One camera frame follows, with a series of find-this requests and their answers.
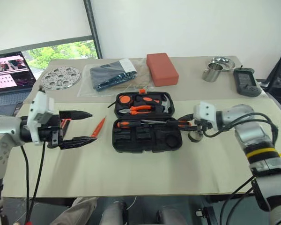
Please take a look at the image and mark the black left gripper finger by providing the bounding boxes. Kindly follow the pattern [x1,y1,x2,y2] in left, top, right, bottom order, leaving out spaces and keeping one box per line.
[59,135,98,150]
[59,110,93,120]

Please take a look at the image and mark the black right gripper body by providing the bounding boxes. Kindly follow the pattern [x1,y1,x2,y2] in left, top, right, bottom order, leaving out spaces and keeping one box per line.
[193,118,213,137]

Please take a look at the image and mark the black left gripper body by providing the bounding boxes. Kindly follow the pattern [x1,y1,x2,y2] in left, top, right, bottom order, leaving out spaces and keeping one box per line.
[38,111,70,149]

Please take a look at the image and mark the black orange striped screwdriver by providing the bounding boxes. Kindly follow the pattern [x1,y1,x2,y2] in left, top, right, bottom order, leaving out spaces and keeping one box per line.
[165,118,193,128]

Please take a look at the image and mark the black plastic tool case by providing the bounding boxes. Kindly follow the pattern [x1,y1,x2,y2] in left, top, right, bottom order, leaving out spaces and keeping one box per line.
[107,89,184,154]

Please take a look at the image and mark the clear plastic bag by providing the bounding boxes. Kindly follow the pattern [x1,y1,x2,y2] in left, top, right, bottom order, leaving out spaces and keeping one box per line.
[76,58,155,98]

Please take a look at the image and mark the steel claw hammer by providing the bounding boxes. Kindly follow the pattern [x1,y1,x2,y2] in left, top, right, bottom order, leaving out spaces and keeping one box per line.
[154,94,174,113]

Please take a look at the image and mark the round perforated metal plate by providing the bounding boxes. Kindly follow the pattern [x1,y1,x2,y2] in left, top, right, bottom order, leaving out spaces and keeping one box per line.
[40,66,81,90]

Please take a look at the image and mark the black orange utility knife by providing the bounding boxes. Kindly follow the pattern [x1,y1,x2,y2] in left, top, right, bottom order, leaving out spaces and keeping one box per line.
[133,94,162,105]

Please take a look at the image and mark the orange black tape measure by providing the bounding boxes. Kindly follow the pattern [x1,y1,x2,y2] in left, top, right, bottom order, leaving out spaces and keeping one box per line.
[118,94,132,104]

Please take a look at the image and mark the dark blue folded cloth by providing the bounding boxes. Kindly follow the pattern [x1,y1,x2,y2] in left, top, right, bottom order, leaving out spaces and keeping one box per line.
[89,59,138,92]

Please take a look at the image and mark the stainless steel cup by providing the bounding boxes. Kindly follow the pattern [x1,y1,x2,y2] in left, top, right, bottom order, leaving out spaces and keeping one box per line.
[202,62,223,83]

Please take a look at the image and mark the red brick block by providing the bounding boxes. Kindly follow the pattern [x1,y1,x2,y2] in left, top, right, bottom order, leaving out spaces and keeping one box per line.
[146,52,180,87]

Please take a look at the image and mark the black handheld remote controller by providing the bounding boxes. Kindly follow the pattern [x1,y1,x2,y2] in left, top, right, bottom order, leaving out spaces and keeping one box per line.
[232,66,262,98]

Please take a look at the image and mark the stainless steel dish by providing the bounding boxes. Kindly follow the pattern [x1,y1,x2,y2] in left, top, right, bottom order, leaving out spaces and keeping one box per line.
[207,56,236,72]

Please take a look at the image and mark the open laptop computer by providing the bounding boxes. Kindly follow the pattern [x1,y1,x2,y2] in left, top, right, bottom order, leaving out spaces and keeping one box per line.
[0,51,37,116]

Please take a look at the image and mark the beige cloth bundle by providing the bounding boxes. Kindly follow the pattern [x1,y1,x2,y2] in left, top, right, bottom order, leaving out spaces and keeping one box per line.
[50,196,98,225]

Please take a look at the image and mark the grey rounded shape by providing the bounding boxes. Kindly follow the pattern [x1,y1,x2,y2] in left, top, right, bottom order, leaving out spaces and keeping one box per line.
[156,205,186,225]
[100,201,130,225]

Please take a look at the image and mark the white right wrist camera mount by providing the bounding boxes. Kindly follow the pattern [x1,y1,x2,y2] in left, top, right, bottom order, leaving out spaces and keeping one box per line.
[193,101,218,131]

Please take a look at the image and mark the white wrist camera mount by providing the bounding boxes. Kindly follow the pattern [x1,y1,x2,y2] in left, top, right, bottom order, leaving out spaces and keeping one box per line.
[193,101,218,131]
[29,90,55,146]

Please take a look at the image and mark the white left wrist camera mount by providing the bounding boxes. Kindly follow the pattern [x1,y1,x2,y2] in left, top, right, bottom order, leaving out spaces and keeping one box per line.
[29,90,55,146]

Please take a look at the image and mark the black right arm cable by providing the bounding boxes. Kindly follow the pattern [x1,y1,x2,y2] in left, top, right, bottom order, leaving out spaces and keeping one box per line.
[202,112,280,225]

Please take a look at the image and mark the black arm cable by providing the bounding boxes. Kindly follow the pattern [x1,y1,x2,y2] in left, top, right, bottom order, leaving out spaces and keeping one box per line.
[20,140,47,225]
[202,112,280,225]

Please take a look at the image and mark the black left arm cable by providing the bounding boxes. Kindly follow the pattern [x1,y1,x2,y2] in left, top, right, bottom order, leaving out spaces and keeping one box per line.
[20,140,47,225]

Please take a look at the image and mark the orange handled pliers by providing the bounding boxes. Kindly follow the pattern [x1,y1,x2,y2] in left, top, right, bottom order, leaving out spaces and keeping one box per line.
[118,104,155,116]

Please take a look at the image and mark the orange black handled screwdriver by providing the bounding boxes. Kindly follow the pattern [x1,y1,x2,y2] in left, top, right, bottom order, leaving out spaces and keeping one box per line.
[115,119,167,128]

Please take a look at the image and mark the thin white cord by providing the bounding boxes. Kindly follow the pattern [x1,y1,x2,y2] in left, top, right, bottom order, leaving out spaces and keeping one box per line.
[128,195,138,214]

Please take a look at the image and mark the dark grey window frame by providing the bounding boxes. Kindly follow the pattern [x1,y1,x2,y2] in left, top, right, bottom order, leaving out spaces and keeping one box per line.
[82,0,104,60]

